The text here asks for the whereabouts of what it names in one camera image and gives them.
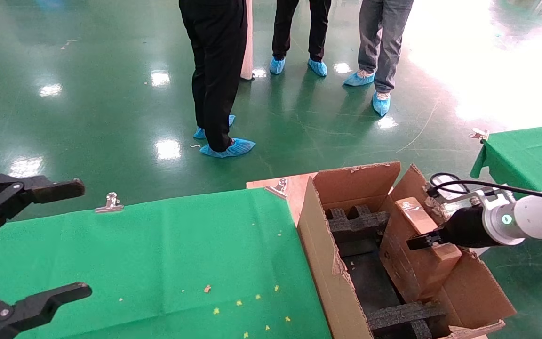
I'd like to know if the green cloth with draped corner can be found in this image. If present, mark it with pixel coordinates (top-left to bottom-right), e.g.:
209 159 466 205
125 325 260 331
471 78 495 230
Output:
470 123 542 194

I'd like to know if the person in wide black trousers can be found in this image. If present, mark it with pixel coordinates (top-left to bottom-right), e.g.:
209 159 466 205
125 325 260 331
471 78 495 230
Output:
179 0 249 151

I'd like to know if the person in slim black trousers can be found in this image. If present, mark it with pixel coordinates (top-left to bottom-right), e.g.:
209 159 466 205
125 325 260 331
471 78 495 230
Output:
271 0 332 62

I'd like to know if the small brown cardboard box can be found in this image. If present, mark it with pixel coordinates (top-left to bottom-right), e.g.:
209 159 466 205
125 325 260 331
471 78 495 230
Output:
378 196 463 303

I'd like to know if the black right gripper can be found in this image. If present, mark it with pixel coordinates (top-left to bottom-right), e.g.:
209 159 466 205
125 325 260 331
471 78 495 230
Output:
406 205 501 251

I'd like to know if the person in grey jeans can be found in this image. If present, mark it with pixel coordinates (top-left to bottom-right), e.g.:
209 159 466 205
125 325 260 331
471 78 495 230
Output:
359 0 415 93

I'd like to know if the black foam insert block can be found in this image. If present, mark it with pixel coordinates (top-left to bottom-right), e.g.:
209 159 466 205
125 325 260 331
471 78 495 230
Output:
367 302 448 339
325 203 391 244

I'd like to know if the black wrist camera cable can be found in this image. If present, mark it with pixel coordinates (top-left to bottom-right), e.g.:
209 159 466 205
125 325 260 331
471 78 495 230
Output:
429 173 542 204

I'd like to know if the large open brown carton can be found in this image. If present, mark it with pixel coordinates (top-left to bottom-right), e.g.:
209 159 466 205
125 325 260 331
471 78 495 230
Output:
297 161 517 339

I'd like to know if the beige upright post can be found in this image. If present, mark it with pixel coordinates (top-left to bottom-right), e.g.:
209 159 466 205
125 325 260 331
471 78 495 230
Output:
240 0 254 81

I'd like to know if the wide green table cloth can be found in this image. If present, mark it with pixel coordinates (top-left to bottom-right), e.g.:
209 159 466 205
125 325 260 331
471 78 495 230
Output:
0 187 333 339

